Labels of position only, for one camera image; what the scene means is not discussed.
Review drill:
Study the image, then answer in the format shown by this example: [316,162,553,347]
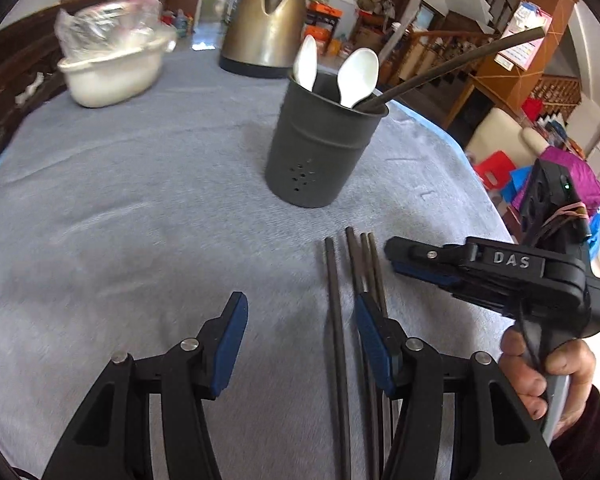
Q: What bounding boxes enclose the right hand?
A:
[498,326,596,440]

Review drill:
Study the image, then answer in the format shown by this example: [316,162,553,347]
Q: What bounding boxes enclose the purple jacket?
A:
[502,146,600,217]

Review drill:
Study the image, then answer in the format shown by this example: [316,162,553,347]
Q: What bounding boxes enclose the red plastic stool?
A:
[474,151,516,191]

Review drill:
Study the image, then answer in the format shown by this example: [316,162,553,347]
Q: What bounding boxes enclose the cream chair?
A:
[465,107,550,168]

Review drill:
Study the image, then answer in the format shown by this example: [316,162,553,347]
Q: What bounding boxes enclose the dark grey utensil holder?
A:
[264,73,389,208]

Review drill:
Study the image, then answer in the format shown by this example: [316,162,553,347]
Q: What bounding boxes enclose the dark chopstick in holder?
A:
[354,26,546,113]

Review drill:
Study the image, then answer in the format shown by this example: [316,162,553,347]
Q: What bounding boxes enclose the white spoon right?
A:
[337,48,379,108]

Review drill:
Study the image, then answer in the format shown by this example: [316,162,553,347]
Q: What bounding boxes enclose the white spoon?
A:
[337,48,379,108]
[292,35,317,92]

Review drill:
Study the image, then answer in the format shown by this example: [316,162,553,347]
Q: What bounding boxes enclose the grey table cloth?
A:
[0,51,508,479]

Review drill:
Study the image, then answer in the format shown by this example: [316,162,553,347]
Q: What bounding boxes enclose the wooden stair railing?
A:
[380,30,496,87]

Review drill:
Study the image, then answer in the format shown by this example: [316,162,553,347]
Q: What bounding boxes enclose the white spoon left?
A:
[292,35,317,92]

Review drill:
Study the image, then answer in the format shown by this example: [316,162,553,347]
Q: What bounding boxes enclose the bronze electric kettle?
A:
[219,0,306,79]

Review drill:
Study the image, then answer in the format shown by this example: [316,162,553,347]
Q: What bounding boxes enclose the white plastic basin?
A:
[57,25,178,108]

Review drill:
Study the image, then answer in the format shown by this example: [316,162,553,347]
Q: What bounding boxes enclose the dark wooden sideboard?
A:
[0,0,88,155]

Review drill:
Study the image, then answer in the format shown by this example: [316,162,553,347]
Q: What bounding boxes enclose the clear plastic bag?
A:
[55,0,162,61]

